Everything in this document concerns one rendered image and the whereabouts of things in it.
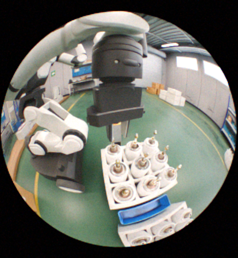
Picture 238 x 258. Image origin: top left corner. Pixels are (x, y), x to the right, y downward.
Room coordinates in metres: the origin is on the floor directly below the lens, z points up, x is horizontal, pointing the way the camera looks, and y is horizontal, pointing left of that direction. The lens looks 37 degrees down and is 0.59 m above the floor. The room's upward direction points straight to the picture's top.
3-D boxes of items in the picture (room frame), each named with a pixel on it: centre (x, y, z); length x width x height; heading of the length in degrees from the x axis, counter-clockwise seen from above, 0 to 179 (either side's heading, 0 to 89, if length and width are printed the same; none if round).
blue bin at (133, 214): (-0.10, -0.15, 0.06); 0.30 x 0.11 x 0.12; 102
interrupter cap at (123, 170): (0.15, 0.00, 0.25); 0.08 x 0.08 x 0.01
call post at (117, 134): (0.44, 0.02, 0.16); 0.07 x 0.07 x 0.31; 12
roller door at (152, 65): (5.62, -1.88, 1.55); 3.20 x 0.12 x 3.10; 103
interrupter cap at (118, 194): (0.03, -0.02, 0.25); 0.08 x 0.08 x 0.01
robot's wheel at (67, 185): (0.03, 0.31, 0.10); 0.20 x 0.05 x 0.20; 103
